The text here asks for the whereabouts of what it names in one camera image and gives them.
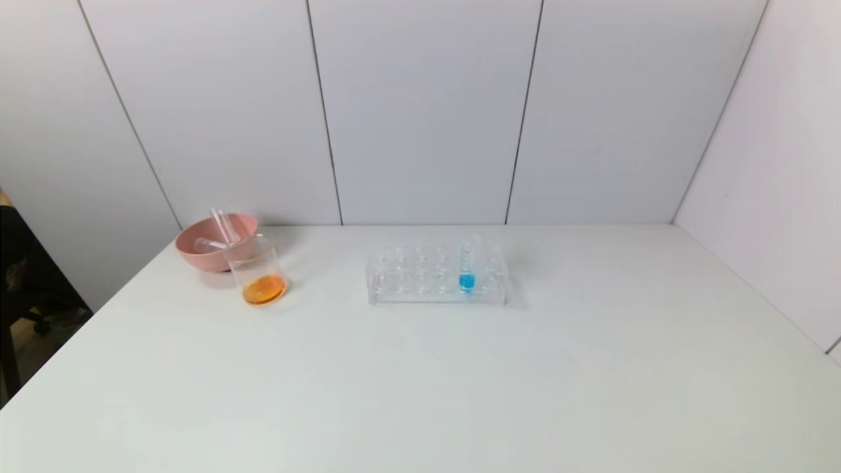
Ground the pink bowl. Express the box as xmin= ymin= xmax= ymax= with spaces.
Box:
xmin=175 ymin=213 xmax=259 ymax=273

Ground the test tube with yellow pigment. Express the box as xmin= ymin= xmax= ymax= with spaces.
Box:
xmin=210 ymin=208 xmax=240 ymax=246

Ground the clear glass beaker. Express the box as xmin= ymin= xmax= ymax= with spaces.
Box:
xmin=223 ymin=235 xmax=288 ymax=306

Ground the clear plastic test tube rack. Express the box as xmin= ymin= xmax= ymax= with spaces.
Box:
xmin=366 ymin=242 xmax=507 ymax=307

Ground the test tube with blue pigment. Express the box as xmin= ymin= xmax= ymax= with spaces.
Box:
xmin=459 ymin=232 xmax=483 ymax=294

